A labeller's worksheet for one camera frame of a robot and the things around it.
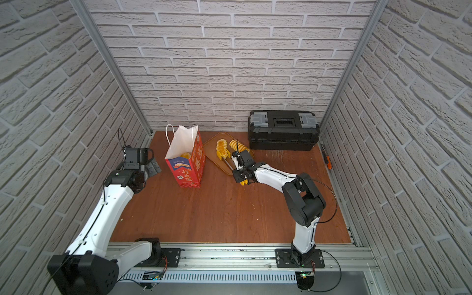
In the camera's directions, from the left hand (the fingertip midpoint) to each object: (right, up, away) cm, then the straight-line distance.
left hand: (146, 164), depth 77 cm
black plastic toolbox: (+65, +17, +22) cm, 70 cm away
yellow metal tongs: (+28, +3, +26) cm, 38 cm away
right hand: (+41, -6, +17) cm, 45 cm away
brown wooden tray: (+21, +8, +35) cm, 42 cm away
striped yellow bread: (+39, +10, +31) cm, 50 cm away
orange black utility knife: (+94, 0, +32) cm, 99 cm away
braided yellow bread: (+29, +6, +28) cm, 41 cm away
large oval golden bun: (+13, +4, +15) cm, 20 cm away
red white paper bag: (+16, -5, +7) cm, 18 cm away
